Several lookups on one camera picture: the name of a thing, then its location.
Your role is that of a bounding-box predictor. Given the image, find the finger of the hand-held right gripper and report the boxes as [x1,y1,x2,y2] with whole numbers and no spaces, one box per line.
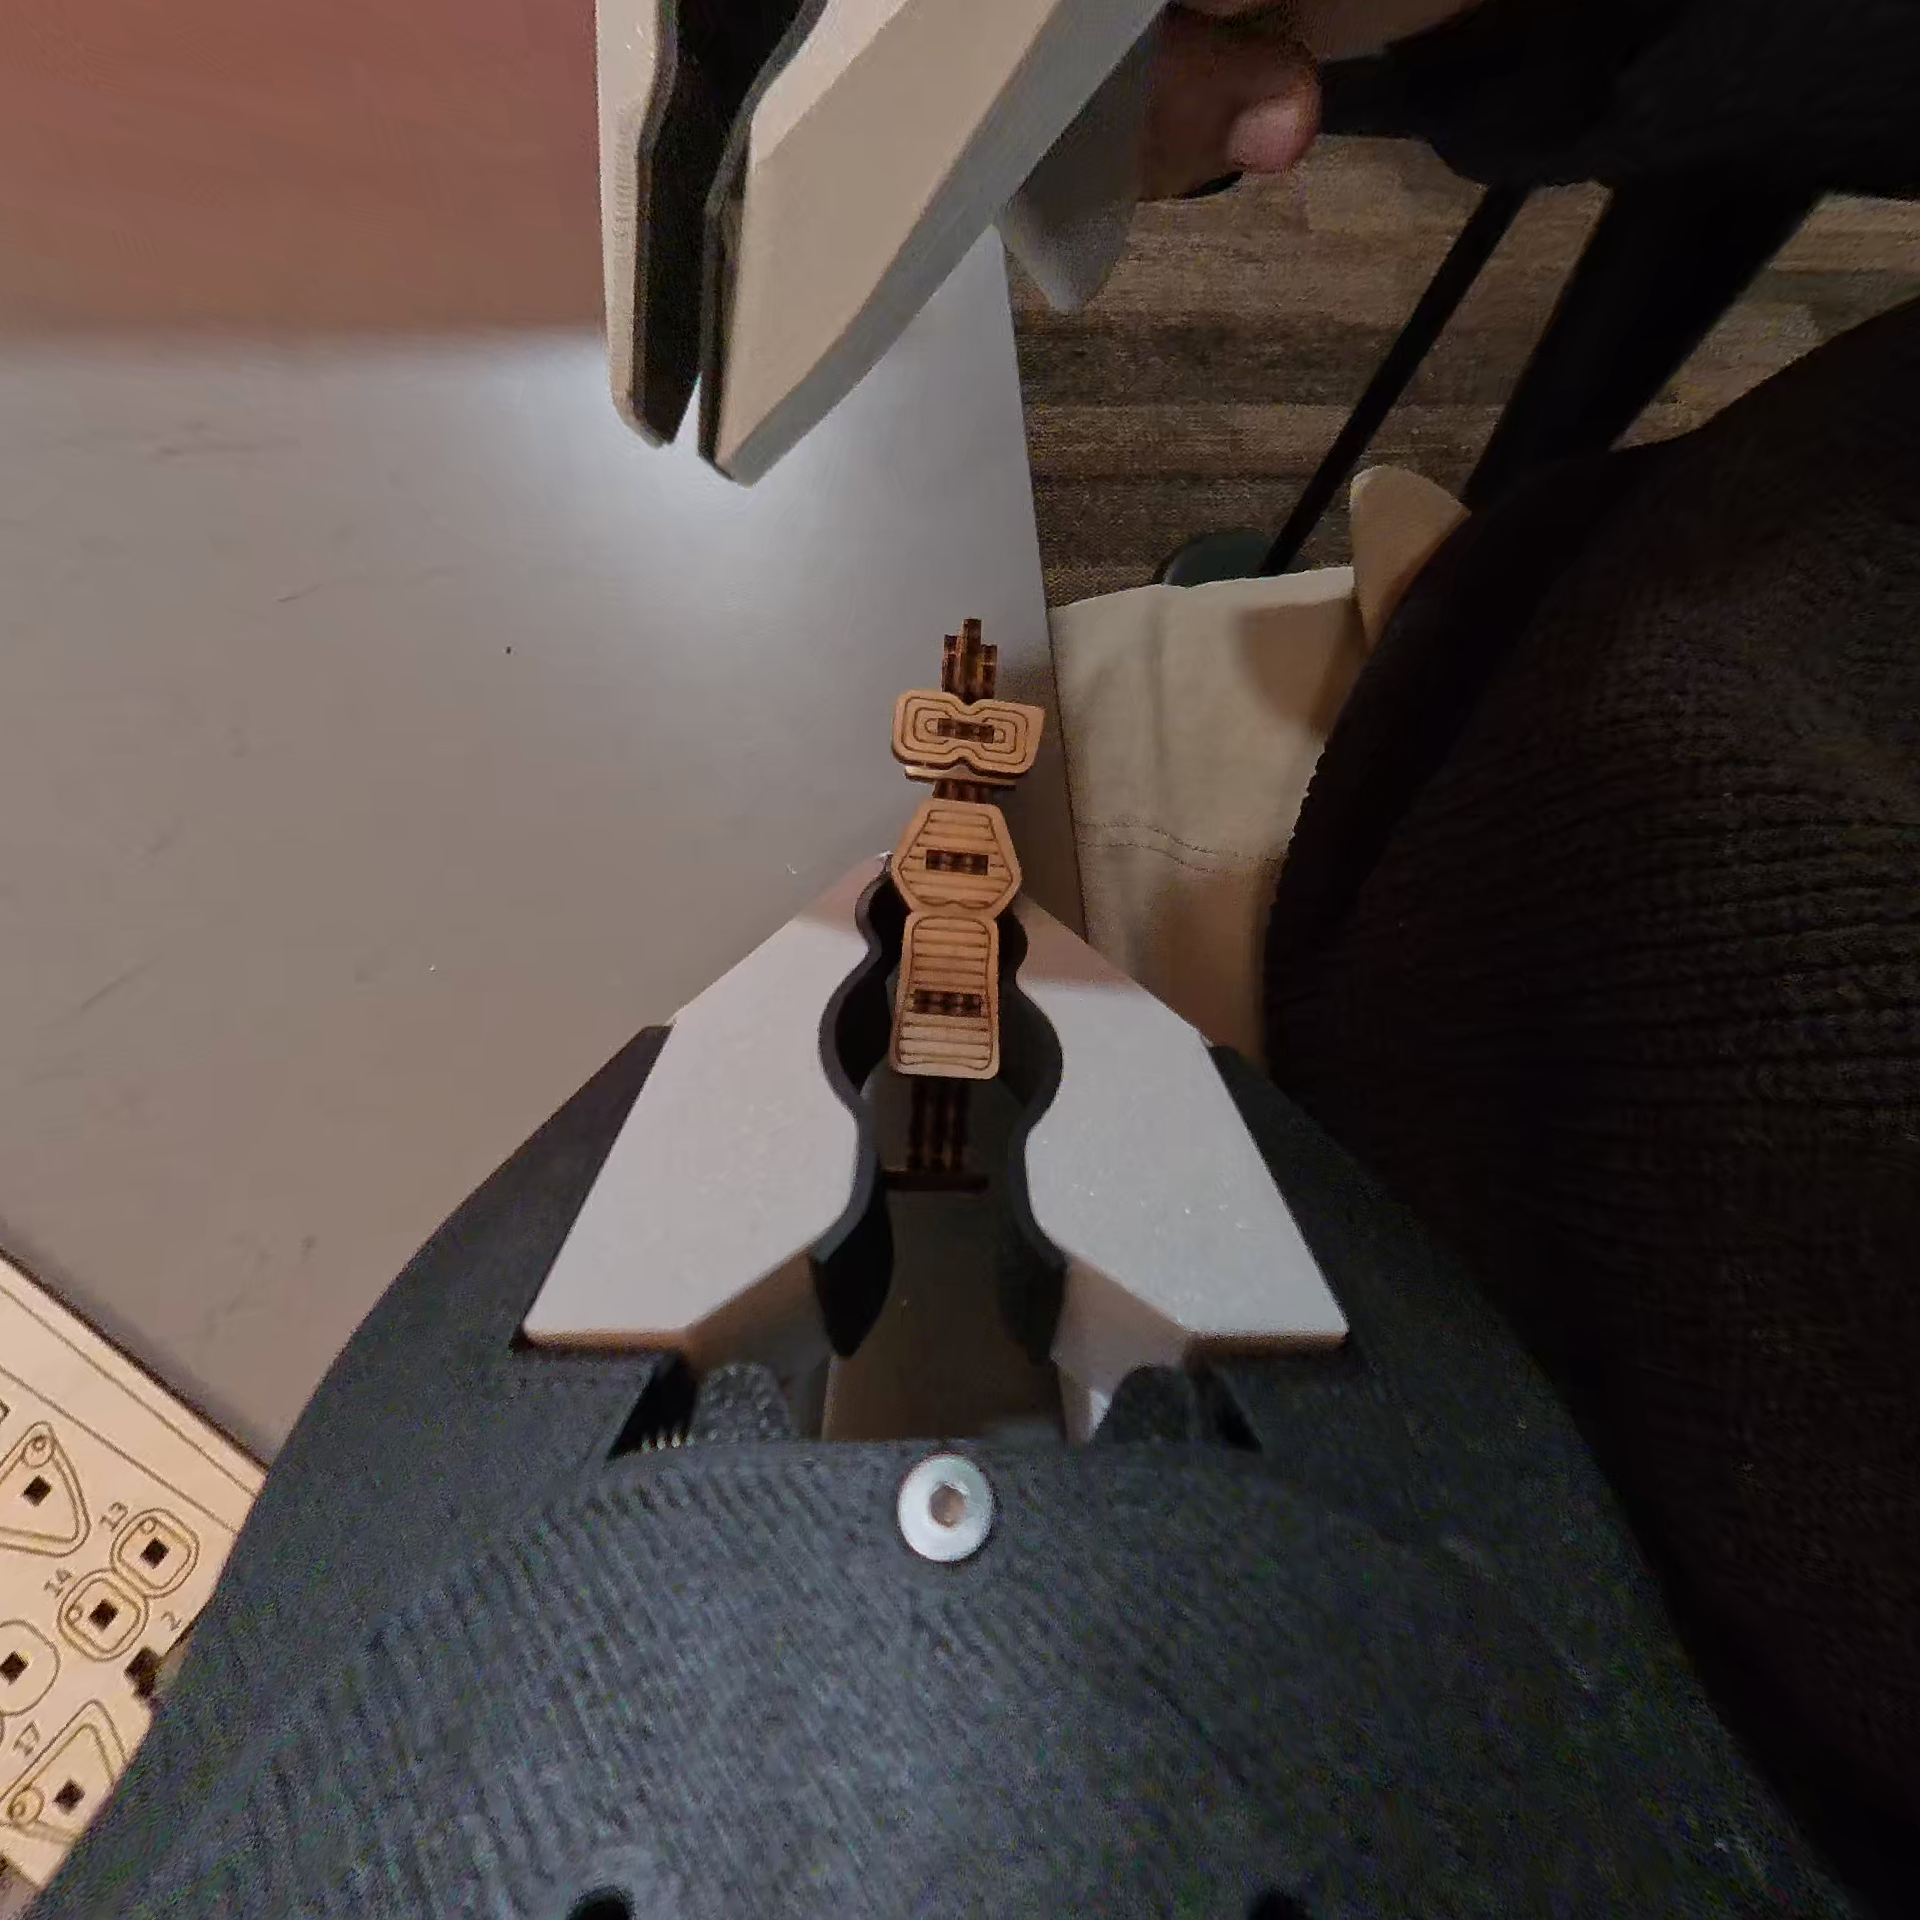
[593,0,782,448]
[694,0,1175,488]

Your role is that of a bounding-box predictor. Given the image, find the wooden puzzle model assembly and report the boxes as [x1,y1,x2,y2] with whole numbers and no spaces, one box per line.
[884,615,1046,1197]

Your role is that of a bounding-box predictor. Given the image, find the person's beige trousers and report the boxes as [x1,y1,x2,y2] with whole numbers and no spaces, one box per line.
[1046,463,1475,1057]

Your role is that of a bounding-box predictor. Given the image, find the black chair base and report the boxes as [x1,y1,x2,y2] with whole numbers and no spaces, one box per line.
[1158,176,1854,590]

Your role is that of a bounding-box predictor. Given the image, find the grey desk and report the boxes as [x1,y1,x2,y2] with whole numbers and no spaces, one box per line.
[0,224,1086,1465]

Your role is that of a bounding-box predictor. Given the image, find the person's black sweater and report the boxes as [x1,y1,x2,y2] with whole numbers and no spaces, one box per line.
[1263,298,1920,1920]

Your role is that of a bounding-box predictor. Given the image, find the person's right hand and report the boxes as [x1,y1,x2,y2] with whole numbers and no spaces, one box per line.
[1143,0,1325,203]

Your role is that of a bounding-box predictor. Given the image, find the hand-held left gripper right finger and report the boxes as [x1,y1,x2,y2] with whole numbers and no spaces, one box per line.
[998,882,1352,1426]

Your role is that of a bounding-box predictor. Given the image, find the wooden puzzle parts sheet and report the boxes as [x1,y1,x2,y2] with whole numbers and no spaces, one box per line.
[0,1253,269,1888]

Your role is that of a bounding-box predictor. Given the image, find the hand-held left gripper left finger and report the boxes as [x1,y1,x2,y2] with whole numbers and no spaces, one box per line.
[520,851,903,1426]

